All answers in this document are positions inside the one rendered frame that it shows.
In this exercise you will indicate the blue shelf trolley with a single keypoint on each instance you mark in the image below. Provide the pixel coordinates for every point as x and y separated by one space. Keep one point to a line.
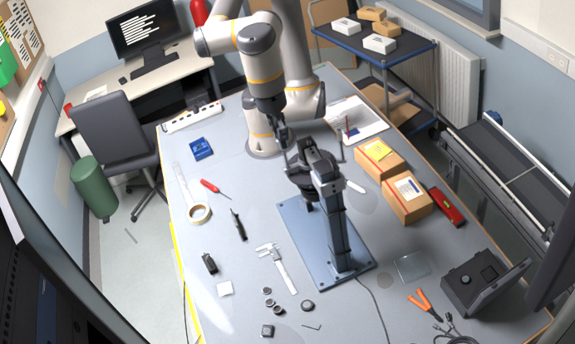
407 52

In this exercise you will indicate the flat cardboard box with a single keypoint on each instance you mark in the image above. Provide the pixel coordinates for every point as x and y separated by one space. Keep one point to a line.
376 95

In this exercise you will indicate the small cardboard box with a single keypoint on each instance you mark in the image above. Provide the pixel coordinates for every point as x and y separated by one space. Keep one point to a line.
371 13
387 28

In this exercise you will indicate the large dark equipment rack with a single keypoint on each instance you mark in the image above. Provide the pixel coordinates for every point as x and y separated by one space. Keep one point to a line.
29 296

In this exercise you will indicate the black computer monitor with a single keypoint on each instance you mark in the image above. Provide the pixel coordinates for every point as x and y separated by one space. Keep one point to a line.
144 28

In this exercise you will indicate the black inspection camera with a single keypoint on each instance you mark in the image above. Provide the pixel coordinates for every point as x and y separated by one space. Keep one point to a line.
323 167

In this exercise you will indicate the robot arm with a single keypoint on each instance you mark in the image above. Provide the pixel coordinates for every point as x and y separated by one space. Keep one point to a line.
261 48

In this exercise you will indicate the red spirit level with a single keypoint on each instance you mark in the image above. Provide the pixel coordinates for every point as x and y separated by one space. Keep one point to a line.
446 206

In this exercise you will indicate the cream tape roll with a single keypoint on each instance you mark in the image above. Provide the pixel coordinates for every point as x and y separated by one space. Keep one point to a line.
190 215

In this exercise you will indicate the cardboard box with yellow note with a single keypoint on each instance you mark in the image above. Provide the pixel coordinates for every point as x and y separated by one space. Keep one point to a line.
385 165

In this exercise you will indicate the black hex key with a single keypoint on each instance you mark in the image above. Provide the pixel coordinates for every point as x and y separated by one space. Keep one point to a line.
311 327

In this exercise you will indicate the window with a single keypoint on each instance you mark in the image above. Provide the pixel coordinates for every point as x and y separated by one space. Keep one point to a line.
474 9

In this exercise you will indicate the small white box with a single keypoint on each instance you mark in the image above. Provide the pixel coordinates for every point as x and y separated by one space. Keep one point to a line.
345 26

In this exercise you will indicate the white wall trunking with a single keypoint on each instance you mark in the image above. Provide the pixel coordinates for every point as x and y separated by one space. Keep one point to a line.
550 52

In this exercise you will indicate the red fire extinguisher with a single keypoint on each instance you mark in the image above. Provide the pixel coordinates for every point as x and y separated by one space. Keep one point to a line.
200 12

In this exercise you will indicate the grey roll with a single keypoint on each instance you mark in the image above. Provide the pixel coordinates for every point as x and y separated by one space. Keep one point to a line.
398 98

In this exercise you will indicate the black computer mouse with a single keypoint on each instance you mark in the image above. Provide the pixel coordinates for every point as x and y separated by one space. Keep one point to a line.
122 80

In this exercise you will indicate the red pen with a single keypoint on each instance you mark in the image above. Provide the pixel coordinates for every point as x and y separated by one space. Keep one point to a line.
347 126

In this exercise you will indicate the silver vernier caliper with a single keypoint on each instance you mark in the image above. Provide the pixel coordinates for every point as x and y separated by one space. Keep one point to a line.
280 267

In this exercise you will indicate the yellow block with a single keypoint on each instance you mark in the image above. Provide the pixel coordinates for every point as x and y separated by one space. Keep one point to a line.
0 108

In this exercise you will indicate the cardboard box with white label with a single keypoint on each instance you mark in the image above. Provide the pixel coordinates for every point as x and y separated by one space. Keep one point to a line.
409 203

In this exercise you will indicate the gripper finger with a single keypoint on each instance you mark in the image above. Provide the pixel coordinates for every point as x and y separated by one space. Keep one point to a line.
284 137
274 126

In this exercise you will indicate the grey conveyor belt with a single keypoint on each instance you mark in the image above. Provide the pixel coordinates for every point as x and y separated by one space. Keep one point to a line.
502 167

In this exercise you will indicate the large white box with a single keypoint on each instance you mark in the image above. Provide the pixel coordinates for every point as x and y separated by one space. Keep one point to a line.
379 44

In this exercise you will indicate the open dark grey case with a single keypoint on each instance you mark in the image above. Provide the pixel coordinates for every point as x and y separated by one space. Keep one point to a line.
478 286

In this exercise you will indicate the beige office desk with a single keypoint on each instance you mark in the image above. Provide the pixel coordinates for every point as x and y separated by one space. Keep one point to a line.
125 95

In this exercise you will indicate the cork notice board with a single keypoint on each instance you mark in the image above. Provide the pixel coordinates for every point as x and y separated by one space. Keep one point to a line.
22 33

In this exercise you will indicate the white square pad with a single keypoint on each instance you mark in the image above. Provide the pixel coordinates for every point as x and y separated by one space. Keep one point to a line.
225 289

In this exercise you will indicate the red mug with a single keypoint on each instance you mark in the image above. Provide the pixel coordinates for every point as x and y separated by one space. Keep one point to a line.
67 110

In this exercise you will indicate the large dark monitor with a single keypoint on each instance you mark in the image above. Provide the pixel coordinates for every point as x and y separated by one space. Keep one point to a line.
567 239

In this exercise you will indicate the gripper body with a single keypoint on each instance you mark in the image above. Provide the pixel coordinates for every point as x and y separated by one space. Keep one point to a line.
271 104

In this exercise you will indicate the small black block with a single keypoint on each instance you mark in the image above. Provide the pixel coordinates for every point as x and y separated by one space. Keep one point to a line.
210 263

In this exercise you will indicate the white paper sheet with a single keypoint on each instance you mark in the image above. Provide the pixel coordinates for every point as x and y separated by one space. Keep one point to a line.
95 92

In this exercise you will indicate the small grey post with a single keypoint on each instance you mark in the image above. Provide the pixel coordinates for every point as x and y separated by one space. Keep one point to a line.
339 135

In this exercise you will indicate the large grey round washer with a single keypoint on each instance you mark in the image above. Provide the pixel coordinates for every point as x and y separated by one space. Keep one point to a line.
307 305

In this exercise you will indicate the black keyboard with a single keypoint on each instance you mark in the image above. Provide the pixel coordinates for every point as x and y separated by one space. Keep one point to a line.
153 66

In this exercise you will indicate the white power strip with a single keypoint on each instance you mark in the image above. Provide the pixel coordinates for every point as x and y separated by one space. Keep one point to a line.
192 117

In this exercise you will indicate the blue-grey camera stand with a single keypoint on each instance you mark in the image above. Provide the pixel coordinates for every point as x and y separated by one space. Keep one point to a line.
336 229

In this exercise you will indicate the white radiator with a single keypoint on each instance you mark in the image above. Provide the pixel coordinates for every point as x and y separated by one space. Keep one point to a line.
452 76

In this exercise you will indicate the green cylinder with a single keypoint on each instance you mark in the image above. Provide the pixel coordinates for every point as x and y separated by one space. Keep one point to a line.
94 188

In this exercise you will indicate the red wall button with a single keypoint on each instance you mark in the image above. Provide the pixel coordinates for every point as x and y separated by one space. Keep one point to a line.
41 84

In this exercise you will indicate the small blue box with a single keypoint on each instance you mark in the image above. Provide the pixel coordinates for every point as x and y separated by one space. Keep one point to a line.
201 149

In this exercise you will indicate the steel ruler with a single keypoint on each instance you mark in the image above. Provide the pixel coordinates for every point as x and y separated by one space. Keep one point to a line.
182 184

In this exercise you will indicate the grey office chair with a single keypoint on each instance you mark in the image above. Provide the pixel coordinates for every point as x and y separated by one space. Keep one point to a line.
108 134

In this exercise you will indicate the grey square nut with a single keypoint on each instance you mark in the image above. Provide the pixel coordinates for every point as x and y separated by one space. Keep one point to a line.
267 330

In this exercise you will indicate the brown clipboard with paper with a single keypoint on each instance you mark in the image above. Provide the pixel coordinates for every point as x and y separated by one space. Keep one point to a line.
364 117

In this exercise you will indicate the grey glass plate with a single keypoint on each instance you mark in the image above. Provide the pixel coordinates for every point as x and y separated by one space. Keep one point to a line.
412 270

